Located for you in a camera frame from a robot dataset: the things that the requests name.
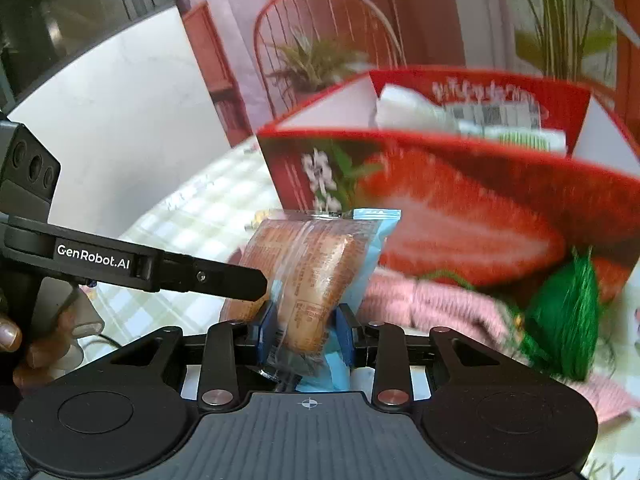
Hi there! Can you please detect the pink knitted cloth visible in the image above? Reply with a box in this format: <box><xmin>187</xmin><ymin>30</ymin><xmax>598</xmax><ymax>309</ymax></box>
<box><xmin>357</xmin><ymin>269</ymin><xmax>639</xmax><ymax>424</ymax></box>

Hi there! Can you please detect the bread snack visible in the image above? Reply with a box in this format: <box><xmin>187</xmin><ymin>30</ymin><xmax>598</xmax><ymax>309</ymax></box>
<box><xmin>220</xmin><ymin>208</ymin><xmax>401</xmax><ymax>392</ymax></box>

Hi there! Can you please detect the green tassel ornament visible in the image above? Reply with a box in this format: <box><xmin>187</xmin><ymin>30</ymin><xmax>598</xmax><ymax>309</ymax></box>
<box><xmin>506</xmin><ymin>250</ymin><xmax>601</xmax><ymax>382</ymax></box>

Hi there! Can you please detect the white tissue pack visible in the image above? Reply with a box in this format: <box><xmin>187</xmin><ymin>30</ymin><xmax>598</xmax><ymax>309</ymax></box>
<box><xmin>373</xmin><ymin>84</ymin><xmax>567</xmax><ymax>155</ymax></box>

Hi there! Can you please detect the printed room backdrop poster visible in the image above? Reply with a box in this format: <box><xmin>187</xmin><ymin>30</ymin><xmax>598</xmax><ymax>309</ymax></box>
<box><xmin>177</xmin><ymin>0</ymin><xmax>639</xmax><ymax>131</ymax></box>

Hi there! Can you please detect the person's left hand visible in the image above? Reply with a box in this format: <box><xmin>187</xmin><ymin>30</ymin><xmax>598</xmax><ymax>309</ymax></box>
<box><xmin>1</xmin><ymin>307</ymin><xmax>85</xmax><ymax>410</ymax></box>

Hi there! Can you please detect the green checkered tablecloth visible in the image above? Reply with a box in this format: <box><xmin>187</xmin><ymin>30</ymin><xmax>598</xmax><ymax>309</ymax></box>
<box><xmin>82</xmin><ymin>141</ymin><xmax>639</xmax><ymax>479</ymax></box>

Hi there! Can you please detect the red strawberry cardboard box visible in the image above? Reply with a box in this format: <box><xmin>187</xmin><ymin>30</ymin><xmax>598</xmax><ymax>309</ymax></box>
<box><xmin>257</xmin><ymin>66</ymin><xmax>639</xmax><ymax>301</ymax></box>

